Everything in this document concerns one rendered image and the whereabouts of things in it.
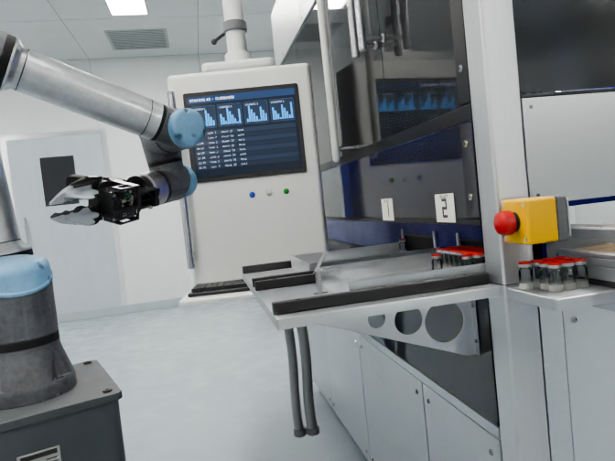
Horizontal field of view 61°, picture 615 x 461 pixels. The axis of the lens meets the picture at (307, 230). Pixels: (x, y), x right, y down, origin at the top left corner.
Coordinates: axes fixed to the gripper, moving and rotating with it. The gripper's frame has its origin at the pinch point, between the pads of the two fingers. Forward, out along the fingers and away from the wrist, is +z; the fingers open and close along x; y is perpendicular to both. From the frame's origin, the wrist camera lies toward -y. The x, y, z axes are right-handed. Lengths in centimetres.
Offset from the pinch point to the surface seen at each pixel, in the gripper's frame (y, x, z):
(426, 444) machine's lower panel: 66, 60, -54
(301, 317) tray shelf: 46.6, 10.0, -7.4
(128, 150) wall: -354, 91, -405
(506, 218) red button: 73, -10, -22
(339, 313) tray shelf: 52, 9, -11
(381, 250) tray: 40, 21, -81
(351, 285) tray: 51, 7, -18
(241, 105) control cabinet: -21, -13, -96
